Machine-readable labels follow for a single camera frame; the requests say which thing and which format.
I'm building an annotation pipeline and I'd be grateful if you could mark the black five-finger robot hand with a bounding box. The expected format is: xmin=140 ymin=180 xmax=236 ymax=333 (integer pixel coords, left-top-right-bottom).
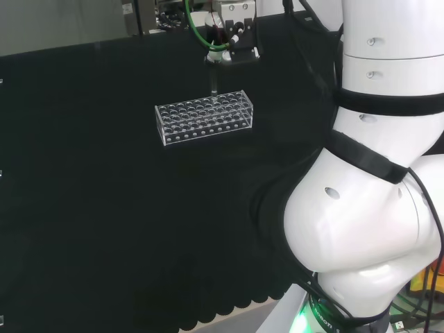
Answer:
xmin=203 ymin=10 xmax=262 ymax=67

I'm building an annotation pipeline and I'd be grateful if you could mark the clear glass test tube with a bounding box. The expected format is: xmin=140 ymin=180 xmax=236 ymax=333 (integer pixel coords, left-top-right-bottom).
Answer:
xmin=209 ymin=63 xmax=220 ymax=99

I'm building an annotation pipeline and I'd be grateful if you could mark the clear plastic test tube rack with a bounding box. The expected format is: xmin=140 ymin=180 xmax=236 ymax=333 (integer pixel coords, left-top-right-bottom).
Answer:
xmin=154 ymin=89 xmax=254 ymax=147

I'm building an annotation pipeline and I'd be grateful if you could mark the black bench cloth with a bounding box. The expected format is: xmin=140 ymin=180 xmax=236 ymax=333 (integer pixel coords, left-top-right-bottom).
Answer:
xmin=0 ymin=15 xmax=348 ymax=333

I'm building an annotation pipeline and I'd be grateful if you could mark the green cable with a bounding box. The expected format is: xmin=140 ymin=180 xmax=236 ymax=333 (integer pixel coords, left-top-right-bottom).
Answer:
xmin=183 ymin=0 xmax=232 ymax=53

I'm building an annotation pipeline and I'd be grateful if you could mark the black cable bundle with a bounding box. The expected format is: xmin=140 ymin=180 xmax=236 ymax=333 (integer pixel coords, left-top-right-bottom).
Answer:
xmin=282 ymin=0 xmax=345 ymax=105

